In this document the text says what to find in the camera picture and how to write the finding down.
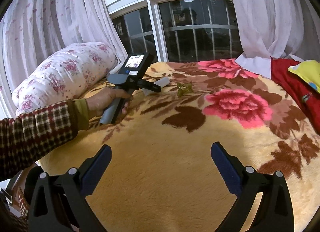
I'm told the white cylinder tube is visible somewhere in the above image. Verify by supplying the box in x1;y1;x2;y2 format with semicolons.
142;77;170;96

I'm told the plaid sleeve forearm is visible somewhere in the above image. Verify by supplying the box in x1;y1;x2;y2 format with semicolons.
1;99;89;181

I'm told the person left hand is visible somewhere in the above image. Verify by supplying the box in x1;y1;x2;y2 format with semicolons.
86;87;133;119

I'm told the green plastic wrapper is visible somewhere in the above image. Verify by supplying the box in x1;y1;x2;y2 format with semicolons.
177;82;194;97

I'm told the white framed window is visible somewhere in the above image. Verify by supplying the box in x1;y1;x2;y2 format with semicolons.
105;0;242;62

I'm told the floral rolled quilt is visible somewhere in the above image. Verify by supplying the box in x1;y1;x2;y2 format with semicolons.
12;42;118;116

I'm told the left sheer curtain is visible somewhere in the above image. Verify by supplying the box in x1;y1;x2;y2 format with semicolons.
1;0;127;118

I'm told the sheer curtain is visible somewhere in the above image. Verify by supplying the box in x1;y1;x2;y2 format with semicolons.
1;0;127;118
233;0;319;78

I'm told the floral yellow plush blanket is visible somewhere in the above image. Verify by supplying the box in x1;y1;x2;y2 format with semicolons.
39;59;319;231

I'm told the red cloth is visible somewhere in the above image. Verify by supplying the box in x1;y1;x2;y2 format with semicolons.
271;58;319;134

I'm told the yellow pillow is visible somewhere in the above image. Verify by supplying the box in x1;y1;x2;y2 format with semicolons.
288;60;320;93

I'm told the right sheer curtain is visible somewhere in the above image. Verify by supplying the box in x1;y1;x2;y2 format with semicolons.
233;0;319;78

